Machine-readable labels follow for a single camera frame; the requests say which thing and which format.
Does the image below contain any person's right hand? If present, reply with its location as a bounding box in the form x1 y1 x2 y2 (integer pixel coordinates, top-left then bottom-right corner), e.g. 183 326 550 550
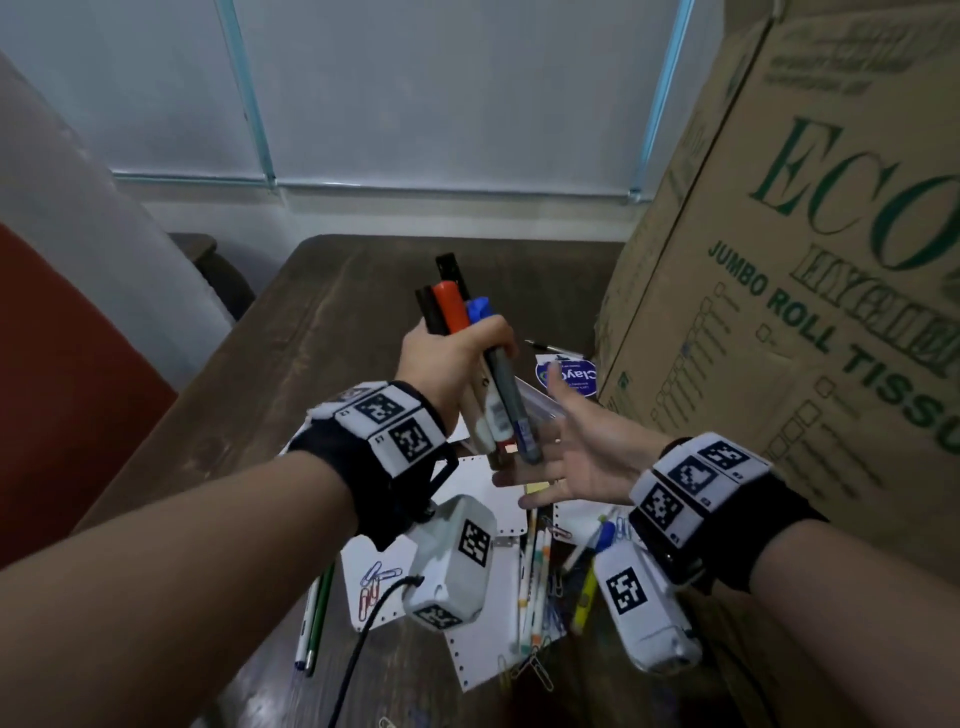
491 362 673 511

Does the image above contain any person's left hand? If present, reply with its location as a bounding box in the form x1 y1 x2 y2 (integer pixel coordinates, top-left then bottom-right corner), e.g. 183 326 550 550
395 314 519 436

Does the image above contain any black cap marker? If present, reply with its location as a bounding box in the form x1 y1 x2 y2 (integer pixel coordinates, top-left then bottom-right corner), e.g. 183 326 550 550
414 284 448 337

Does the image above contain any red cap marker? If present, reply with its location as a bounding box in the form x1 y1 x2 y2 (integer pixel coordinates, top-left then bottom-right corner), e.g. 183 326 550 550
431 279 496 455

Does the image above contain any white pen blue cap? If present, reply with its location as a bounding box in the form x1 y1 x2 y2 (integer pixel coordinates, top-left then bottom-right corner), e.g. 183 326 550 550
562 519 618 575

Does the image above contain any blue cap marker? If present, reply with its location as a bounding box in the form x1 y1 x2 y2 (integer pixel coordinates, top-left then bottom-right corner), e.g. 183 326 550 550
464 296 544 466

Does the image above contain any bundle of markers and pens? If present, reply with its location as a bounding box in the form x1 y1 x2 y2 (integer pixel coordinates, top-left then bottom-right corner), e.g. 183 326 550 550
434 252 519 451

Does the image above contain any yellow body highlighter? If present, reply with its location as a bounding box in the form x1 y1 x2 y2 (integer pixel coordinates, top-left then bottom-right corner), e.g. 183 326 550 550
569 562 601 635

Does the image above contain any pile of white papers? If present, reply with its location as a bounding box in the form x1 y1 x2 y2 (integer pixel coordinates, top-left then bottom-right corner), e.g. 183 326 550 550
281 389 624 695

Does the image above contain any slim white pen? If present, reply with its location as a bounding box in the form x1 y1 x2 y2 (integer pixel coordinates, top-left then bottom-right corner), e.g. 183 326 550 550
293 573 322 671

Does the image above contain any person's right forearm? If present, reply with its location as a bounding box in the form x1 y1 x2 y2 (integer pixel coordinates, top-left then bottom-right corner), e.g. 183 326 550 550
749 517 960 728

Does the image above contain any black wristband with marker tiles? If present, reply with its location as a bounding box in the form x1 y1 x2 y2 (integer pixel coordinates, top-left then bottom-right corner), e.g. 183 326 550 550
628 432 829 594
288 380 460 553

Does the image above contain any round blue sticker card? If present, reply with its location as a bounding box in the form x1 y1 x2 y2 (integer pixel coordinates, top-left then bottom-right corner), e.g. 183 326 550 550
533 353 599 399

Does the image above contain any large printed cardboard box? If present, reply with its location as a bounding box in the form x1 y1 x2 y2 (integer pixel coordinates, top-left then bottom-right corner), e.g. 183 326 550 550
592 0 960 728

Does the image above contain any frosted glass partition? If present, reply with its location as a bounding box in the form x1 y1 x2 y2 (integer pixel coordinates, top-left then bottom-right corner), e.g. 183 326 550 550
0 0 725 200

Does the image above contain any red panel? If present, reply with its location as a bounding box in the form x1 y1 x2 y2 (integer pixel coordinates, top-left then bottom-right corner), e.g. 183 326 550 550
0 221 179 571

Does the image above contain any black camera cable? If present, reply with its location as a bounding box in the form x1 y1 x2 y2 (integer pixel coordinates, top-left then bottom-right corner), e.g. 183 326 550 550
327 573 425 728

